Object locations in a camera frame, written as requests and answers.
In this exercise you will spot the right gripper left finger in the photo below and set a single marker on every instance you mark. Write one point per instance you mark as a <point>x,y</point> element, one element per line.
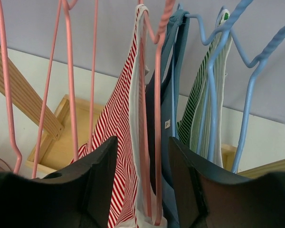
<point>76,196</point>

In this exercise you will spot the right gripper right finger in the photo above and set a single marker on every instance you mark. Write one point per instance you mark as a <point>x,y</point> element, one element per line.
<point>208,196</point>

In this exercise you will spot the pink wire hanger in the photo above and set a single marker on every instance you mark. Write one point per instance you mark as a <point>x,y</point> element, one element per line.
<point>67,7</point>
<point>156,95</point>
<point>8,95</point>

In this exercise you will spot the red white striped tank top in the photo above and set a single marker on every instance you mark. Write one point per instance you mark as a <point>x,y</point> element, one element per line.
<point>124,116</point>

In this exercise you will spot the green white striped tank top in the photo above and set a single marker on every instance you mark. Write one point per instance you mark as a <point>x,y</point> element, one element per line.
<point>194,127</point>

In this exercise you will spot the blue tank top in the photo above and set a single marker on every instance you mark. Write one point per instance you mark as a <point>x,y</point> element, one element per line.
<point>172,55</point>

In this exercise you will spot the wooden clothes rack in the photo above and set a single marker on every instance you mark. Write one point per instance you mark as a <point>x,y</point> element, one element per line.
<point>56,142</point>

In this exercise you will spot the blue wire hanger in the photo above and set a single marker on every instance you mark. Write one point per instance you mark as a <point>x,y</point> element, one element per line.
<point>259,62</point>
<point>225,31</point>

